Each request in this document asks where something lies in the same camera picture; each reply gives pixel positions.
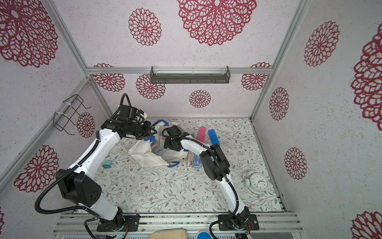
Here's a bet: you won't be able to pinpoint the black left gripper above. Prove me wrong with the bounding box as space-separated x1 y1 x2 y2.
129 120 158 140

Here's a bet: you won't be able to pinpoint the clear pink compass case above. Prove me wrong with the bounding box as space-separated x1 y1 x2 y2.
186 151 195 169

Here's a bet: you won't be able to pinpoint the white canvas bag blue handles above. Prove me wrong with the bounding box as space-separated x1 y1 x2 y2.
128 119 187 167

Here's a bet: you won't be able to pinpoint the clear blue compass set case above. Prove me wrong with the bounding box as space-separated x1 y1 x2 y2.
194 154 202 169

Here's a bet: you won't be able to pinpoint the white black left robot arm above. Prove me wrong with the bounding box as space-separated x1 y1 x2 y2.
56 119 156 225

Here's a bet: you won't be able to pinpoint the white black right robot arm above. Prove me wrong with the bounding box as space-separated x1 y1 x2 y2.
165 136 250 225

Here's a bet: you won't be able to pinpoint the small teal eraser block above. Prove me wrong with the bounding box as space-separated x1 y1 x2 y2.
102 160 113 169

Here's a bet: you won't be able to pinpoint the beige cushion at base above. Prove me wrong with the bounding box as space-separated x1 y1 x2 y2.
149 229 188 239

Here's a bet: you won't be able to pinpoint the white alarm clock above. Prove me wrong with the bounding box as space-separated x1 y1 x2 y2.
244 170 269 195

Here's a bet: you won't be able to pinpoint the blue round object at base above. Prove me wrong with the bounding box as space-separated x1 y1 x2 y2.
195 231 212 239

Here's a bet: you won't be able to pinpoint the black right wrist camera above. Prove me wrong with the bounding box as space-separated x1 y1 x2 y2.
166 125 182 137

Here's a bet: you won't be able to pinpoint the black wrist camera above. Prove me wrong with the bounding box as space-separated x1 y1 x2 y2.
166 125 182 137
119 105 139 120

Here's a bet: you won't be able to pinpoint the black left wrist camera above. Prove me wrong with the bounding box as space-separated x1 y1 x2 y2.
119 105 139 120

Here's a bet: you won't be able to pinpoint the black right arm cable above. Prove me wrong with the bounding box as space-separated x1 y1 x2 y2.
161 126 239 239

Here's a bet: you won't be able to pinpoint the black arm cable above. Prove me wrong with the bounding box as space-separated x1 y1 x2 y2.
34 138 100 214
161 126 239 239

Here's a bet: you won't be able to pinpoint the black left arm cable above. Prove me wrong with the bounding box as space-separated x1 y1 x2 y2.
34 138 100 214

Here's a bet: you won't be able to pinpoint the black wire wall rack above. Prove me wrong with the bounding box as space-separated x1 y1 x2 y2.
52 94 91 136

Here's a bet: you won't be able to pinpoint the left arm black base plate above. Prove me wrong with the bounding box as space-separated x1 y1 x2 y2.
96 214 140 232

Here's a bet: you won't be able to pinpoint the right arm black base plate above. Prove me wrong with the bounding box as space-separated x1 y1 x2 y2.
218 214 260 231

